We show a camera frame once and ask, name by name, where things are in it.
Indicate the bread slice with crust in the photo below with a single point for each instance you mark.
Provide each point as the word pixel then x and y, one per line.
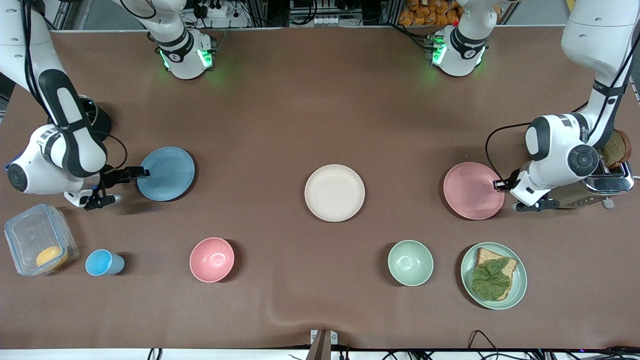
pixel 487 256

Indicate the blue cup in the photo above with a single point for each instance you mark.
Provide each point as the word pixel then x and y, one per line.
pixel 100 262

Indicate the green bowl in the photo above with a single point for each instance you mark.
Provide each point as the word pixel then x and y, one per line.
pixel 410 262

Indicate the brown toast slice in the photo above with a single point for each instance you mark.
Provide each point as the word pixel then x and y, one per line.
pixel 617 150

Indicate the black pot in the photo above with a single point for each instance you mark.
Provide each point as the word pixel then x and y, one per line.
pixel 104 125

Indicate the metal table bracket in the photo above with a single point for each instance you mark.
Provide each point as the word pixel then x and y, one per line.
pixel 322 342

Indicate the pink bowl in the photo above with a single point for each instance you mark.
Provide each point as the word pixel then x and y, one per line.
pixel 212 259

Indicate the white power strip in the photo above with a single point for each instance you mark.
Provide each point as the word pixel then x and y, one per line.
pixel 329 20
pixel 215 9

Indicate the beige chrome toaster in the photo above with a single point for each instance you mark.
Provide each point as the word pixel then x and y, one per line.
pixel 610 185

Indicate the clear plastic container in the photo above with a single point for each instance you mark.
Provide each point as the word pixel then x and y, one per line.
pixel 35 235

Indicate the green plate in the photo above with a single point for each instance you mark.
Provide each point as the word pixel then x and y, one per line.
pixel 520 280

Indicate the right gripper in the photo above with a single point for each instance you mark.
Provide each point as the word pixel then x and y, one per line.
pixel 111 176

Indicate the yellow round food piece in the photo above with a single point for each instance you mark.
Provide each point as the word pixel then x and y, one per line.
pixel 51 257

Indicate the orange bread bag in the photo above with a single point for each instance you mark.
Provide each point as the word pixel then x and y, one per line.
pixel 430 12

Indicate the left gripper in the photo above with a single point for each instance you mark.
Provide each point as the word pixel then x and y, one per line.
pixel 511 180

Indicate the pink plate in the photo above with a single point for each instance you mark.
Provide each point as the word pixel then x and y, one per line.
pixel 472 191

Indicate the beige plate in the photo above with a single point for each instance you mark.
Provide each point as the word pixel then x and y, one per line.
pixel 334 193

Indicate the blue plate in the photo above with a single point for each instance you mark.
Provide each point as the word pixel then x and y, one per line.
pixel 167 174

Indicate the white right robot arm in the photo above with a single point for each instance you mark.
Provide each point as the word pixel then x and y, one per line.
pixel 50 165

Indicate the green lettuce leaf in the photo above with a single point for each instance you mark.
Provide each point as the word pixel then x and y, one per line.
pixel 490 282

